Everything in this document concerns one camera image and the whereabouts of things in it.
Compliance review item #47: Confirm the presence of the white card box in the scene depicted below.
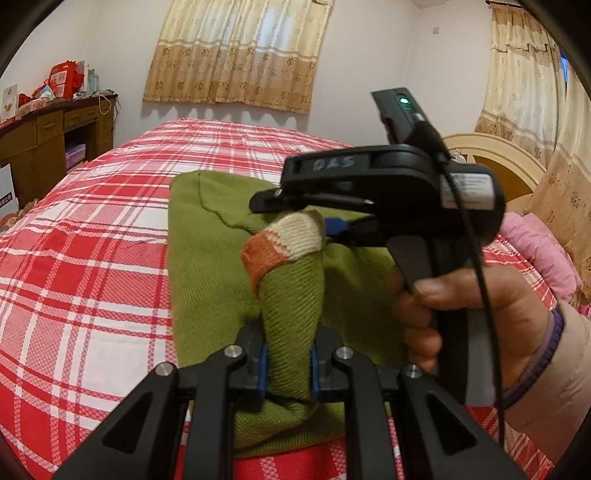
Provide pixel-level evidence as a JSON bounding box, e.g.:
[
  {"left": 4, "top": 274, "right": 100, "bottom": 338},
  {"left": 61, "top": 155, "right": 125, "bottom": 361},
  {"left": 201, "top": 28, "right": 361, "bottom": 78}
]
[{"left": 0, "top": 84, "right": 19, "bottom": 121}]

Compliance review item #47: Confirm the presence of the person's right hand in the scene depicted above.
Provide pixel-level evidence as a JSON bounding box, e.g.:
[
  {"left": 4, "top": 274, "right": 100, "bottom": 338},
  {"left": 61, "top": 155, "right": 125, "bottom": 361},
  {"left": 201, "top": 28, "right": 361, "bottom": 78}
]
[{"left": 392, "top": 264, "right": 561, "bottom": 393}]

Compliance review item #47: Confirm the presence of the red and white flat box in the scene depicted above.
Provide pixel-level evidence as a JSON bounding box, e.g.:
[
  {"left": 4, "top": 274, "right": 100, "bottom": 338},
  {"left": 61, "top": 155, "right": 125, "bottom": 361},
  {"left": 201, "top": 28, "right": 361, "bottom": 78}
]
[{"left": 18, "top": 88, "right": 56, "bottom": 112}]

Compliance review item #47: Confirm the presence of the white paper bag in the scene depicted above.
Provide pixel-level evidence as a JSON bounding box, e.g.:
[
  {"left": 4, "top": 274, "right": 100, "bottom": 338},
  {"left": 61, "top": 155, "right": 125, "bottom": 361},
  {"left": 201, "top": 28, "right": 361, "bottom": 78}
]
[{"left": 0, "top": 164, "right": 19, "bottom": 217}]

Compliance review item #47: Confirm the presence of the brown wooden desk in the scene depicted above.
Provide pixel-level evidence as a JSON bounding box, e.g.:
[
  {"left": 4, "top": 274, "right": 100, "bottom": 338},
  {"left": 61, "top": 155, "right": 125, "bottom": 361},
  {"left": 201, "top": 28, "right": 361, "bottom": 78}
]
[{"left": 0, "top": 92, "right": 118, "bottom": 210}]

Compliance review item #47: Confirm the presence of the beige patterned window curtain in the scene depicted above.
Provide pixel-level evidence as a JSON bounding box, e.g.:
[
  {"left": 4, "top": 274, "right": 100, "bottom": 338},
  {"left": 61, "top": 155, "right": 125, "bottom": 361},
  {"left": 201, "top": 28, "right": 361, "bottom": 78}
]
[{"left": 143, "top": 0, "right": 334, "bottom": 115}]

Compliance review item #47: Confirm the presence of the cream wooden headboard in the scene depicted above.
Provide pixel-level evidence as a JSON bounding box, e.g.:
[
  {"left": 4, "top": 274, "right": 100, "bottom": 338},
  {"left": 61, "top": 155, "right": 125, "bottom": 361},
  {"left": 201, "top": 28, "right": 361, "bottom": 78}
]
[{"left": 442, "top": 133, "right": 548, "bottom": 215}]

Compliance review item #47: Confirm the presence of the beige patterned side curtain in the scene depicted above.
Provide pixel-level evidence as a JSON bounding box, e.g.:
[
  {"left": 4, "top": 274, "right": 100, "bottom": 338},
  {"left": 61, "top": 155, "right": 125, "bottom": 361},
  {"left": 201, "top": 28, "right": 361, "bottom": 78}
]
[{"left": 475, "top": 4, "right": 591, "bottom": 296}]

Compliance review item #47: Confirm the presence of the stack of books in desk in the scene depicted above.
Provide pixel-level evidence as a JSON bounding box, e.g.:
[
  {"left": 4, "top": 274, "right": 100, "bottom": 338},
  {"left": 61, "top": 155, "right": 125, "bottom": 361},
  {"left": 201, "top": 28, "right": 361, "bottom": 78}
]
[{"left": 65, "top": 143, "right": 88, "bottom": 169}]

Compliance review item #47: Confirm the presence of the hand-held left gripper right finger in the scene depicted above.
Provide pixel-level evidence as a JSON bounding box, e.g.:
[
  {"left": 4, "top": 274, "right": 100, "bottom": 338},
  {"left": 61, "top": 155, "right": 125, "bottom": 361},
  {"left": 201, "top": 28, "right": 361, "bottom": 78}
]
[{"left": 310, "top": 325, "right": 527, "bottom": 480}]

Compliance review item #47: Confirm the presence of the person's right forearm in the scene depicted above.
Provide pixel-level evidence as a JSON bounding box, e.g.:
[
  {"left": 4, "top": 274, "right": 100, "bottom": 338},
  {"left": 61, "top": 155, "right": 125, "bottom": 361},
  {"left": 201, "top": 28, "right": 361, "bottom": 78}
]
[{"left": 501, "top": 300, "right": 591, "bottom": 467}]

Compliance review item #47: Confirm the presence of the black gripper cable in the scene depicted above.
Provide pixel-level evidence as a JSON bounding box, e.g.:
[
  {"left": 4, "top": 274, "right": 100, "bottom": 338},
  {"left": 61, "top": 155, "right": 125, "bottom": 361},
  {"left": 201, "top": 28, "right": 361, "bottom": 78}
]
[{"left": 409, "top": 117, "right": 506, "bottom": 446}]

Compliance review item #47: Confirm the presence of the pink blanket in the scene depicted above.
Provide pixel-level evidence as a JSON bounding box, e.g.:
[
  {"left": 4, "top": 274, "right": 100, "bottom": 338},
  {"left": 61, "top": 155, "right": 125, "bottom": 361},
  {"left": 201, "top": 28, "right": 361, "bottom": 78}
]
[{"left": 496, "top": 212, "right": 591, "bottom": 319}]

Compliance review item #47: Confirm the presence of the bed with red plaid sheet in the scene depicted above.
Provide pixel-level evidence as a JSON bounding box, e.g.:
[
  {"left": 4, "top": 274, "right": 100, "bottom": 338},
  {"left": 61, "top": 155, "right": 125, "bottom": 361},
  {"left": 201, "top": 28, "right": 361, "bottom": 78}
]
[{"left": 0, "top": 117, "right": 575, "bottom": 480}]

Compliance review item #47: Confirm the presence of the red gift box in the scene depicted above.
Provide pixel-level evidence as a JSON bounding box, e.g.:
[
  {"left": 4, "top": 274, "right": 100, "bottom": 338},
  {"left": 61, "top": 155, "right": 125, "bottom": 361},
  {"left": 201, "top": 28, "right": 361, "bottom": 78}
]
[{"left": 48, "top": 60, "right": 88, "bottom": 100}]

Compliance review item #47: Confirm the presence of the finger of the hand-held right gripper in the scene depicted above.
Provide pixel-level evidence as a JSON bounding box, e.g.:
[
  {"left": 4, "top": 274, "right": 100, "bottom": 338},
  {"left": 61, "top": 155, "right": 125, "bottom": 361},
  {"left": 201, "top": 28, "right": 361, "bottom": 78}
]
[
  {"left": 249, "top": 185, "right": 375, "bottom": 217},
  {"left": 323, "top": 217, "right": 389, "bottom": 247}
]

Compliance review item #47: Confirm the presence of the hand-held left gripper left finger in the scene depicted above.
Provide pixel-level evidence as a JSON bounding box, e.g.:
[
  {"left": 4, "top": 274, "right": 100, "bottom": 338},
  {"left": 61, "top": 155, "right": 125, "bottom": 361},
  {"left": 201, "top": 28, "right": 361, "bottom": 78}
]
[{"left": 53, "top": 323, "right": 271, "bottom": 480}]

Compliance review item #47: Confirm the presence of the green orange cream striped sweater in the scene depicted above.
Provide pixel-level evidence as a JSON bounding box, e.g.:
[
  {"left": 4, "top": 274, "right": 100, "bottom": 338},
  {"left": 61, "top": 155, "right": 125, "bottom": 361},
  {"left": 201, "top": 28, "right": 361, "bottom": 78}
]
[{"left": 167, "top": 170, "right": 416, "bottom": 457}]

